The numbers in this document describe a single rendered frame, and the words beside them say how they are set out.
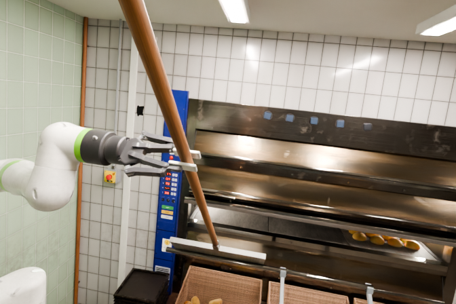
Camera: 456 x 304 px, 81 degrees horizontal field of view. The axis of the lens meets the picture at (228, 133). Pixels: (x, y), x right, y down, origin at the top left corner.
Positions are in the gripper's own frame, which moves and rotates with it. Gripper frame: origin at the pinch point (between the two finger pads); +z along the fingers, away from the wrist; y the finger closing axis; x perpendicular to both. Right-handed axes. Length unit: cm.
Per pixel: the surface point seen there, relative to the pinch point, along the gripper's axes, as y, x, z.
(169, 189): -38, -125, -45
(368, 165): -68, -103, 90
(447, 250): -32, -140, 150
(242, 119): -83, -90, 3
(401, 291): -4, -156, 124
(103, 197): -28, -138, -99
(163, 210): -25, -137, -48
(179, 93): -91, -79, -44
